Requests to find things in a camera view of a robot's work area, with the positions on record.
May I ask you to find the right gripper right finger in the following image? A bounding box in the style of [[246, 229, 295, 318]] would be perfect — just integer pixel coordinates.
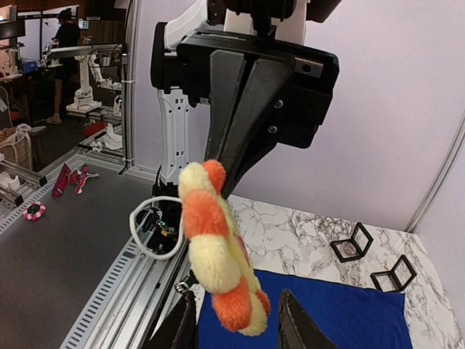
[[278, 289, 338, 349]]

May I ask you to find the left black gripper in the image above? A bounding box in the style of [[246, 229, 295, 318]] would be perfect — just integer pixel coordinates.
[[177, 31, 339, 198]]

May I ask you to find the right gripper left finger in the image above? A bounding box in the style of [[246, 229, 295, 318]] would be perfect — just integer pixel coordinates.
[[145, 291, 198, 349]]

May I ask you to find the blue printed t-shirt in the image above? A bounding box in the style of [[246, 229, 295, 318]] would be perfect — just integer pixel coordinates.
[[198, 270, 413, 348]]

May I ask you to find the orange yellow flower brooch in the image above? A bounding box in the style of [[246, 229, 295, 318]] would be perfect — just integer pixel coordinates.
[[178, 160, 271, 337]]

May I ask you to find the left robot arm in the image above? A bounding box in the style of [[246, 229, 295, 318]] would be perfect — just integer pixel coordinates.
[[150, 1, 339, 197]]

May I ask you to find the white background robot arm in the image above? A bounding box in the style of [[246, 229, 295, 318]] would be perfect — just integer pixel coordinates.
[[47, 44, 122, 117]]

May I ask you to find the black brooch display box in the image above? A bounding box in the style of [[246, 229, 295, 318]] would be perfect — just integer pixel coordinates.
[[371, 254, 417, 293]]

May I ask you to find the person in background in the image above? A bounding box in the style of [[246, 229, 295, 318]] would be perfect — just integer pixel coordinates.
[[46, 9, 81, 125]]

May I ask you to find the pink packaging on floor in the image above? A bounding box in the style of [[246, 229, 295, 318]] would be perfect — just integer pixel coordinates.
[[52, 163, 99, 198]]

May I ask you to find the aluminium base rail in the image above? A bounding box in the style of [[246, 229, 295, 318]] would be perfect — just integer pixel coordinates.
[[1, 165, 170, 348]]

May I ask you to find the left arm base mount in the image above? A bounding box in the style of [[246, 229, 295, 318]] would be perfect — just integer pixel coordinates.
[[135, 200, 182, 258]]

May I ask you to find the white cable loop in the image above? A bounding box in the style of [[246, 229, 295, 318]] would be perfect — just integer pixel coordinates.
[[129, 196, 188, 262]]

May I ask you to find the left aluminium frame post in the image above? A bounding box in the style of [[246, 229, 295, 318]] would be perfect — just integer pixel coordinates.
[[404, 113, 465, 233]]

